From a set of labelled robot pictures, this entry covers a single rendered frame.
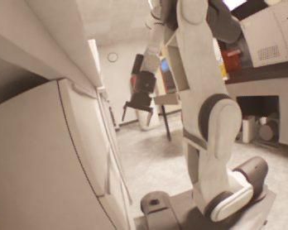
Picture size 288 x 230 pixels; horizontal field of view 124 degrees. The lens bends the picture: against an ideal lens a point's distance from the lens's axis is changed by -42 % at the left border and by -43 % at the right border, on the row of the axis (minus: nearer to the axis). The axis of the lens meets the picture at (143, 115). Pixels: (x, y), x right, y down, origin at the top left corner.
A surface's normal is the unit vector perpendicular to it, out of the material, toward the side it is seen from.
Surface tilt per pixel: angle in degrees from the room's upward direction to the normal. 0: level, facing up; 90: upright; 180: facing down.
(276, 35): 90
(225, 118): 90
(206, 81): 90
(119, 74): 90
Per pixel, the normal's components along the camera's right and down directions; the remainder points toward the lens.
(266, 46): -0.94, 0.25
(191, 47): 0.29, 0.47
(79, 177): 0.23, 0.07
